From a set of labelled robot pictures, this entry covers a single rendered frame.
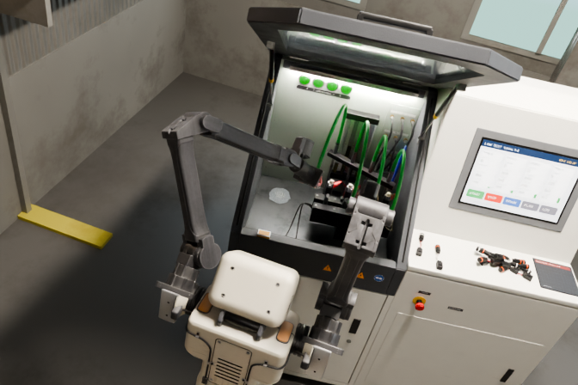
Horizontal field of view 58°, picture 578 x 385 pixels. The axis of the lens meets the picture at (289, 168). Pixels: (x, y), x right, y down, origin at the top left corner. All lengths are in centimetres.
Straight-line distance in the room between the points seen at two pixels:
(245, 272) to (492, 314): 124
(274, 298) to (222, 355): 22
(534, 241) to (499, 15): 220
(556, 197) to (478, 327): 62
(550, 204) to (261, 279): 134
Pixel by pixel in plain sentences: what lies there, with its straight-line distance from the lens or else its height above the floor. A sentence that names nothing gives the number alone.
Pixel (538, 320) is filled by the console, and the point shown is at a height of 84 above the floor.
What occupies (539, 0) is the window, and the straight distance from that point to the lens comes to 419.
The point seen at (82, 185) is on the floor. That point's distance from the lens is 371.
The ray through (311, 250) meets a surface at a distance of 205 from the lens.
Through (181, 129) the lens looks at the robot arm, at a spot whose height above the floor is 158.
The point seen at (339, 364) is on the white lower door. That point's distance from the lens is 262.
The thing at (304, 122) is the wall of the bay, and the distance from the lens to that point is 233.
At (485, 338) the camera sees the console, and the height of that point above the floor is 67.
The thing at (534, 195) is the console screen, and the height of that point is 124.
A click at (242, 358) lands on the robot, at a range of 145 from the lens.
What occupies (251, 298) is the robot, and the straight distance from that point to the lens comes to 136.
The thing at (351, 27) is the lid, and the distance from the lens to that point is 126.
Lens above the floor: 240
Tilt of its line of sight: 37 degrees down
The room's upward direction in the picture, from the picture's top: 12 degrees clockwise
